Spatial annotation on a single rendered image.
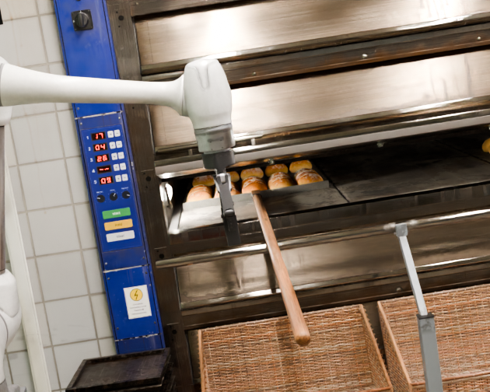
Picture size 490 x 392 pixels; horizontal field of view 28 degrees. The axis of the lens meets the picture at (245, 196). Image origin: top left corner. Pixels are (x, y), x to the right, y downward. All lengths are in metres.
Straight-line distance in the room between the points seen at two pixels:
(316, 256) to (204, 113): 1.14
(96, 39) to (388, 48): 0.93
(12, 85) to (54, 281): 1.14
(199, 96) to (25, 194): 1.16
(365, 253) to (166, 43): 0.94
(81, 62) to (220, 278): 0.83
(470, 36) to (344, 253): 0.81
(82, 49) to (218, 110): 1.01
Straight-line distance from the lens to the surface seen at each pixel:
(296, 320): 1.95
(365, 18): 3.18
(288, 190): 3.63
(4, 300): 2.52
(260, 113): 3.16
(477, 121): 3.12
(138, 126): 3.17
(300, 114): 3.16
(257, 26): 3.15
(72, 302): 3.29
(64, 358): 3.35
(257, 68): 3.15
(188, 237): 3.21
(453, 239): 3.30
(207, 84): 2.22
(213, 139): 2.23
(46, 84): 2.27
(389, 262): 3.26
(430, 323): 2.71
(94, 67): 3.14
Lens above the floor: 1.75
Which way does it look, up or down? 9 degrees down
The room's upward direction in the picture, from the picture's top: 9 degrees counter-clockwise
